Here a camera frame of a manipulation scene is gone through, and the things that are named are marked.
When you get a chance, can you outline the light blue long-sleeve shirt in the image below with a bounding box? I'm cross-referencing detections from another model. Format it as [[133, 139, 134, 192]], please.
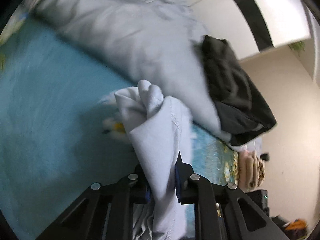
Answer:
[[100, 80, 192, 239]]

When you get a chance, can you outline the beige fleece folded blanket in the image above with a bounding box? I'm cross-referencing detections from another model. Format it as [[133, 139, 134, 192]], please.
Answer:
[[238, 150, 259, 193]]

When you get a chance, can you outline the cream patterned folded cloth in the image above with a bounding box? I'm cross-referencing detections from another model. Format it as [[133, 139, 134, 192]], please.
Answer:
[[255, 159, 265, 187]]

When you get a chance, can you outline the teal floral bed blanket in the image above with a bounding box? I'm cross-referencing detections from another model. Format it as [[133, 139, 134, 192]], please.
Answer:
[[0, 12, 241, 240]]

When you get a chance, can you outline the dark grey garment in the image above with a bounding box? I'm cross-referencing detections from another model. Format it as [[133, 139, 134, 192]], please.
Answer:
[[198, 35, 277, 146]]

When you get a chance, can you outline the grey floral quilt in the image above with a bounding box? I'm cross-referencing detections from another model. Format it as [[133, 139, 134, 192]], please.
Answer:
[[24, 0, 231, 142]]

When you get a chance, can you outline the white black sliding wardrobe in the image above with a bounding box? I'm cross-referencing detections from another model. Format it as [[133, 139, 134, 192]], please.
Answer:
[[187, 0, 319, 82]]

